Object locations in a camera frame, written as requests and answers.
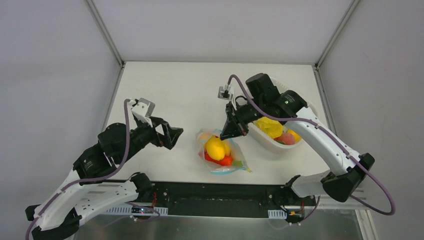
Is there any clear zip top bag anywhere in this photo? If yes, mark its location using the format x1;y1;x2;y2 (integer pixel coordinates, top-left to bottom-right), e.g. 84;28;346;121
195;129;252;175

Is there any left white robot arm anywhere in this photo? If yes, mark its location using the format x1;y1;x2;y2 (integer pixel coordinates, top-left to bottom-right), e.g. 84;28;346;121
25;117;184;240

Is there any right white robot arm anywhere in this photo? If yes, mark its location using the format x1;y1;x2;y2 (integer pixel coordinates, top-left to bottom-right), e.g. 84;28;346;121
218;73;375;205

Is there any white plastic basin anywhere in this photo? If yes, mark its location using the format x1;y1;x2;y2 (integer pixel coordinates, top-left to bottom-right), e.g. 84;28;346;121
248;76;320;154

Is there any yellow napa cabbage toy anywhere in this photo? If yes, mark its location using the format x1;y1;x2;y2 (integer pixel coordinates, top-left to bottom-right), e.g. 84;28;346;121
254;116;284;139

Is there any pink peach toy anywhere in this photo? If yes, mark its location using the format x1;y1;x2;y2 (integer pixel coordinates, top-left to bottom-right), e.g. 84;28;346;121
275;132;296;145

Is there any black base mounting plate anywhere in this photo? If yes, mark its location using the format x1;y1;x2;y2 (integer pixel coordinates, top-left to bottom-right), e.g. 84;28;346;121
120;180;292;220

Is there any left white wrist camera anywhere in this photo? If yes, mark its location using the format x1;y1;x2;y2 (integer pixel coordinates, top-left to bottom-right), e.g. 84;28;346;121
127;97;156;127

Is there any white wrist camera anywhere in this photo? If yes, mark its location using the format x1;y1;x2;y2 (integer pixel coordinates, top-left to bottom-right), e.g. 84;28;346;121
217;84;238;111
127;97;156;127

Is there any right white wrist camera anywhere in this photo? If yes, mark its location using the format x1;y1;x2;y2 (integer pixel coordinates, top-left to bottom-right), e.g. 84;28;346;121
217;84;238;111

